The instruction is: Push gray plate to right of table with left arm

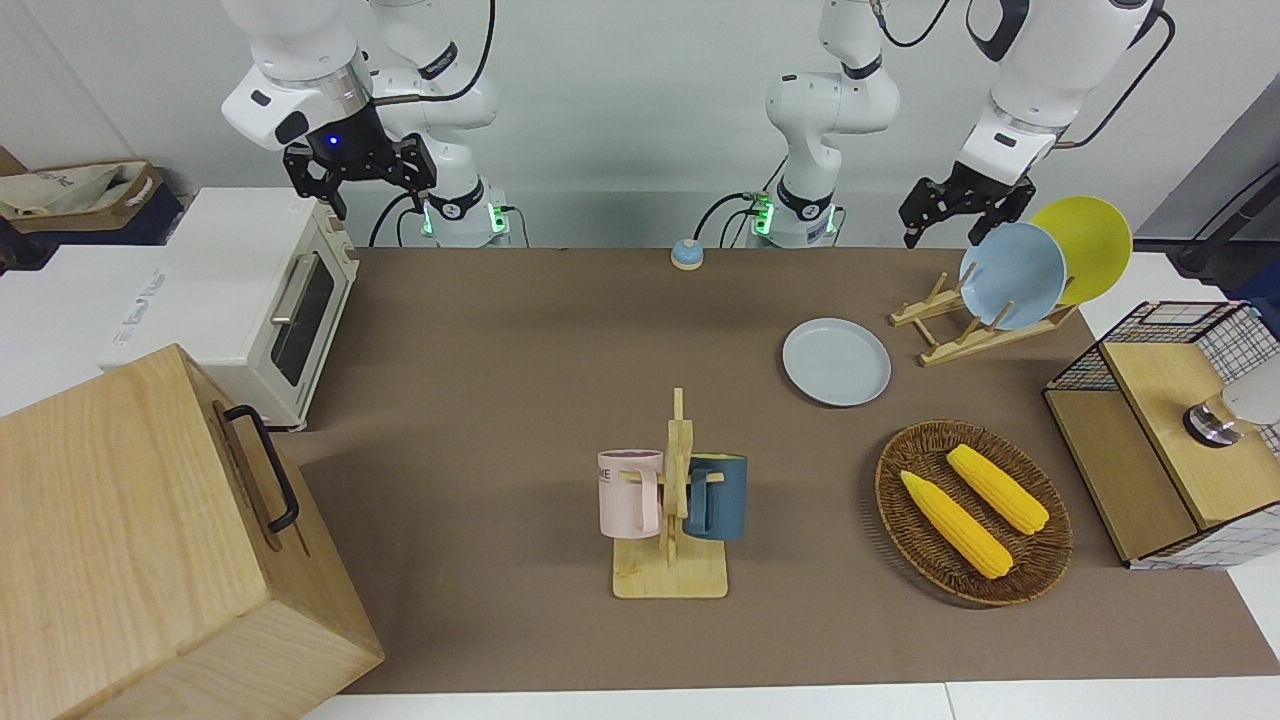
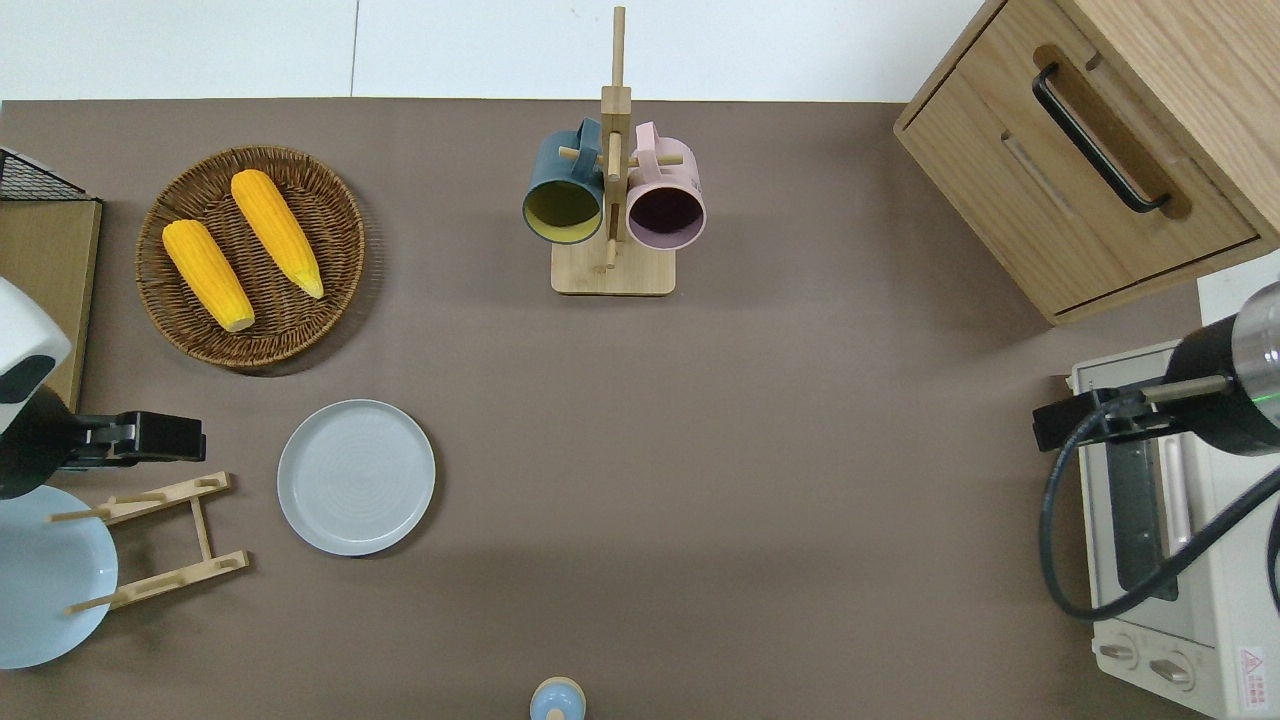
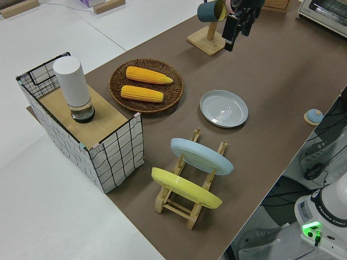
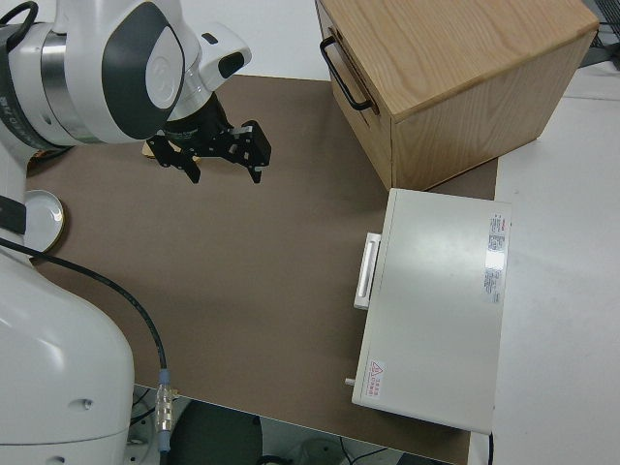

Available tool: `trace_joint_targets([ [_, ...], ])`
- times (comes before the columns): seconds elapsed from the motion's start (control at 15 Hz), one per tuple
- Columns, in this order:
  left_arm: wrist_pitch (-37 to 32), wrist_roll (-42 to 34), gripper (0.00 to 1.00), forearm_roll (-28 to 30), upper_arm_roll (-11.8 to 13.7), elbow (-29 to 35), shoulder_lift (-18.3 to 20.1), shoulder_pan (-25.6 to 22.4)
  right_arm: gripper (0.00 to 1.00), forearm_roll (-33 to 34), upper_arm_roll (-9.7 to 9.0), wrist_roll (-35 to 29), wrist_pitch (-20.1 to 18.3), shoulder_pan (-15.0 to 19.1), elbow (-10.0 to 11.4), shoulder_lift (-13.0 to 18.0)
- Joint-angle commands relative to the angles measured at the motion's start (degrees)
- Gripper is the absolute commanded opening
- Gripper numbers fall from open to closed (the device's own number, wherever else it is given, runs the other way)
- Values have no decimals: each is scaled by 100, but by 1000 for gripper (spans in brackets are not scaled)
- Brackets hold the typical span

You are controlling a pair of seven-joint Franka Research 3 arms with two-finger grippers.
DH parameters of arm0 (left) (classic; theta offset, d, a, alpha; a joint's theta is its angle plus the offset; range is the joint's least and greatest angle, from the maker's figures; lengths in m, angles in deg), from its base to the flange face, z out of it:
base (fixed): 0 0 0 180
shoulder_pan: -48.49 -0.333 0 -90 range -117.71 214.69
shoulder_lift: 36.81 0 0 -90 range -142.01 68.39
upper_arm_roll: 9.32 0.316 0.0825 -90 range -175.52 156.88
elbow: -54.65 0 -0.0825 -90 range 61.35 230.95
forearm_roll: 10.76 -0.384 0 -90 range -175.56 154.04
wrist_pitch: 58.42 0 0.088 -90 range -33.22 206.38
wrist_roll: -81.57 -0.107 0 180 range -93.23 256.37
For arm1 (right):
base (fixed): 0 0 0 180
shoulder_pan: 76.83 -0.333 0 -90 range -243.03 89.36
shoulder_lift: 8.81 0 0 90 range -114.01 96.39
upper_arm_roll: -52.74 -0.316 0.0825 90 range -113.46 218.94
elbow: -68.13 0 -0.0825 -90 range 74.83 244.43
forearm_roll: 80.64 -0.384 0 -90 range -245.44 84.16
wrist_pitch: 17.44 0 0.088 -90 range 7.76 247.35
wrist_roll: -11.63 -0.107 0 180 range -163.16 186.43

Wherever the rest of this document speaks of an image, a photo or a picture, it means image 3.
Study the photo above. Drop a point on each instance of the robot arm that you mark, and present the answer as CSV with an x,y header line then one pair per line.
x,y
325,211

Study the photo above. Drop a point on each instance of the round brown wicker basket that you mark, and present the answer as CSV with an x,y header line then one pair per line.
x,y
173,94

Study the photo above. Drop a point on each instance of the wooden dish rack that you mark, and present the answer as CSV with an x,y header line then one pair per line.
x,y
176,210

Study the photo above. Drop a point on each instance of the blue call bell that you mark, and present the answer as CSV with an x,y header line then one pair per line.
x,y
313,116

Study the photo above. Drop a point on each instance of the wooden block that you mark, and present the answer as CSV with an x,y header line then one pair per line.
x,y
11,10
108,6

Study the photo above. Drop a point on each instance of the yellow corn cob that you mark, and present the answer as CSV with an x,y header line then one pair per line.
x,y
141,93
146,75

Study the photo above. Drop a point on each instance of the cream toaster oven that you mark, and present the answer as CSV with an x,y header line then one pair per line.
x,y
325,13

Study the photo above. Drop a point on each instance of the white power strip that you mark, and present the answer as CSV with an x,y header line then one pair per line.
x,y
314,154

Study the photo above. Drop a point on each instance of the pink binder clip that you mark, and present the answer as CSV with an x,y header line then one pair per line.
x,y
95,146
137,116

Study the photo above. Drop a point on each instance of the wooden mug tree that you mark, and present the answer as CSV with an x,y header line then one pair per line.
x,y
206,40

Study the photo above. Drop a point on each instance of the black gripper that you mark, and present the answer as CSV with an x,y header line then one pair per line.
x,y
252,4

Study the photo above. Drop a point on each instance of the white cylindrical grinder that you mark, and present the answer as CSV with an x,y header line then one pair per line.
x,y
71,81

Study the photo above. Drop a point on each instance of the teal mug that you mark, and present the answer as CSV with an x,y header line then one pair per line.
x,y
207,10

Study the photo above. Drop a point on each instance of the wooden board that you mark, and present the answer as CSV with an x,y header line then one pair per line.
x,y
105,119

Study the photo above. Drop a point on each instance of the gray ceramic plate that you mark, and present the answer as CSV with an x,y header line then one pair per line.
x,y
217,108

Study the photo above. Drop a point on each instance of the purple box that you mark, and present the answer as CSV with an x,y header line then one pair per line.
x,y
90,2

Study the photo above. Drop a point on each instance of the yellow plate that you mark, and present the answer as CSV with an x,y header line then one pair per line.
x,y
184,188

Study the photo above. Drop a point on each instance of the light blue plate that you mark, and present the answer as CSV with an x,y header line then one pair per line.
x,y
200,157

